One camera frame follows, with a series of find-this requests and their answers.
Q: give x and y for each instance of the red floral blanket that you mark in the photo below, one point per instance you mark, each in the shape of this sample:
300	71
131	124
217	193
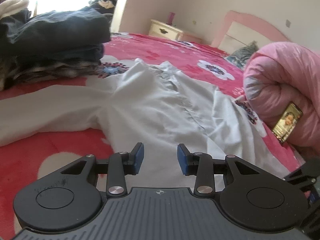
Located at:
31	158

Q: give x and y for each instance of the pink cup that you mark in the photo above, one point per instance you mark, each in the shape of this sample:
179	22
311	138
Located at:
170	18

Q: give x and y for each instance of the white shirt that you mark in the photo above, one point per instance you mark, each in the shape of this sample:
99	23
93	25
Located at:
156	105

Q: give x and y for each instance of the cream folded clothes stack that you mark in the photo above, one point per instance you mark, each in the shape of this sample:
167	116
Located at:
11	7

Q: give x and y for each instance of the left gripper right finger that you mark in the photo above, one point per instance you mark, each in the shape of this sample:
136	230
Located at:
200	165

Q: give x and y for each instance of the cream nightstand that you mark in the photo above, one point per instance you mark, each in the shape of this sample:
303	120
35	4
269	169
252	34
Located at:
162	30

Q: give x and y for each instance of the pink headboard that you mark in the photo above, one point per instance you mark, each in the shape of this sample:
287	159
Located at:
240	29

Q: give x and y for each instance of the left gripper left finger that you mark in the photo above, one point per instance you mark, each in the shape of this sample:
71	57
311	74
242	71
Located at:
120	165

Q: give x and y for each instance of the pink quilted jacket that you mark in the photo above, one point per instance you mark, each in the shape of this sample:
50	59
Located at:
281	73

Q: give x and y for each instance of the floral pillow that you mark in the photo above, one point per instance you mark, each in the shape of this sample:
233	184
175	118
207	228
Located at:
240	57

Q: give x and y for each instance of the smartphone with lit screen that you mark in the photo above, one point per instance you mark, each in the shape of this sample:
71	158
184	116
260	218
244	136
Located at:
287	122

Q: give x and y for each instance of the dark folded clothes stack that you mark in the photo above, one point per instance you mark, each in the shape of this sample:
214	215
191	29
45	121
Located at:
52	45

